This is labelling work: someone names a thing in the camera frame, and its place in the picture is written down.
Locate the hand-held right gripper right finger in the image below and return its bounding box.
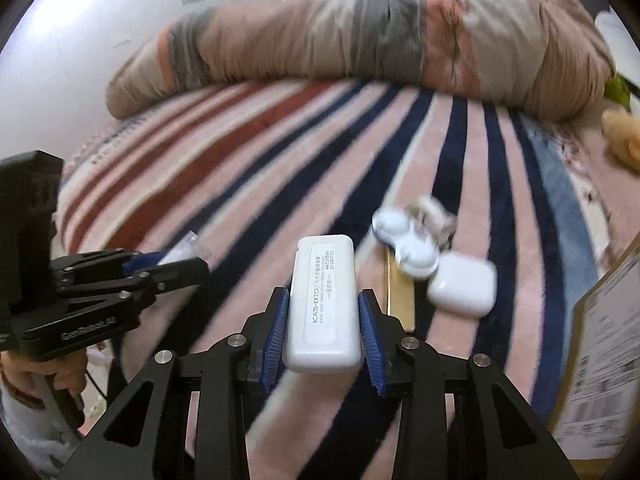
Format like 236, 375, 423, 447
357, 288, 581, 480

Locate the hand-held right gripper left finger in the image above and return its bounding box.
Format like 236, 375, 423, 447
56, 287, 292, 480

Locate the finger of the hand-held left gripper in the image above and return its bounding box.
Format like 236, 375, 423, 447
54, 276, 160, 317
50, 249, 211, 293

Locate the clear plastic tube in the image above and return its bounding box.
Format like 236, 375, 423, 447
156, 231, 213, 267

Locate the white rectangular plastic case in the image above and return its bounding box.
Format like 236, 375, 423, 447
282, 234, 363, 374

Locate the person's left forearm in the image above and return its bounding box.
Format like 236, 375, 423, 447
0, 387, 83, 478

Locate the person's left hand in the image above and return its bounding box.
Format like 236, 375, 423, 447
0, 347, 90, 397

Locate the flat yellow box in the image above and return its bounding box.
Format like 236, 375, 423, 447
383, 247, 417, 335

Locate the white blue contact lens case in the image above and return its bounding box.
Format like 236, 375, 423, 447
372, 207, 441, 279

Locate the white earbuds case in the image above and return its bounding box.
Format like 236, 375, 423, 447
426, 252, 498, 319

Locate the striped blanket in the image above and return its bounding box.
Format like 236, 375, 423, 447
52, 76, 632, 480

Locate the cardboard box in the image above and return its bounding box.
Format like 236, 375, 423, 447
550, 232, 640, 462

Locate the rolled beige grey duvet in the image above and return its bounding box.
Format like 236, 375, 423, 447
105, 0, 617, 122

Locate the yellow plush toy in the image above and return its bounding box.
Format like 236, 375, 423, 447
600, 109, 640, 175

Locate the green toy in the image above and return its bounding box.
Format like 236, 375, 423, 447
603, 75, 635, 111

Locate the black cable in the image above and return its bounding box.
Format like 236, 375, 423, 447
84, 367, 111, 413

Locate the small beige keychain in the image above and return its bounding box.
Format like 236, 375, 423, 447
407, 196, 458, 251

